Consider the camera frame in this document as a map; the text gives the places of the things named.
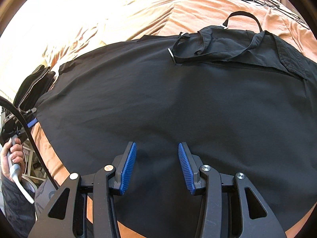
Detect orange bed cover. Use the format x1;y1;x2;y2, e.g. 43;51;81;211
31;0;317;238

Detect black cable on bed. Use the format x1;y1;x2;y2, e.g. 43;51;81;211
241;0;310;30

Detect person left hand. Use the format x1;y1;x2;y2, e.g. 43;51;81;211
1;138;25;182

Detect black bag beside bed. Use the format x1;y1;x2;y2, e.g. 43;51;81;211
13;64;55;112

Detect grey patterned knee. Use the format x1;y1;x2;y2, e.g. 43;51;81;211
34;179;56;217

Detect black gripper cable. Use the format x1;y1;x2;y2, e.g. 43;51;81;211
0;96;60;191

